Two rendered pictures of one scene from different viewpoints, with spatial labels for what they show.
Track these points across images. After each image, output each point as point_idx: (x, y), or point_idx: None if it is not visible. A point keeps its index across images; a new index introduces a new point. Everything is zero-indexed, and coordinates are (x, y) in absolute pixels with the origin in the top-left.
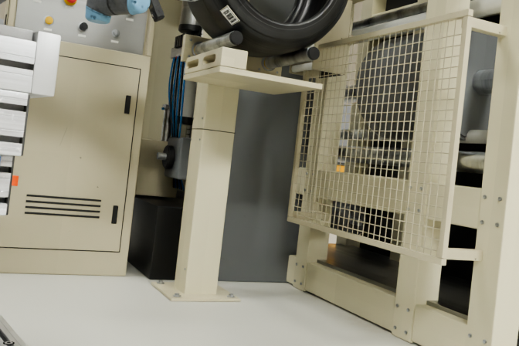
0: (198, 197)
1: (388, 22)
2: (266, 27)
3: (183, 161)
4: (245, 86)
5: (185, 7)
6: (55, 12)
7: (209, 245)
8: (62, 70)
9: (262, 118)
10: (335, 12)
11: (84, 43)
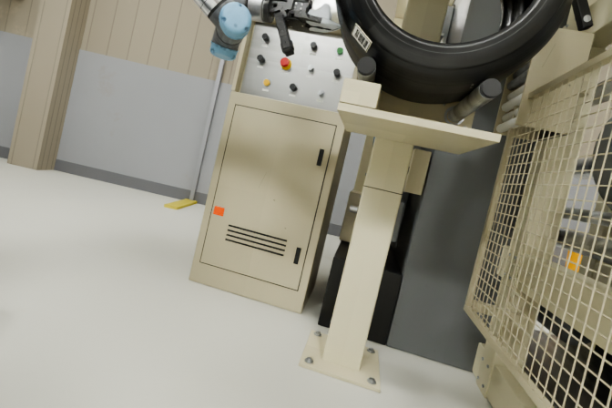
0: (349, 259)
1: None
2: (412, 50)
3: None
4: (407, 138)
5: None
6: (272, 76)
7: (357, 315)
8: (269, 124)
9: (460, 184)
10: (537, 25)
11: (293, 102)
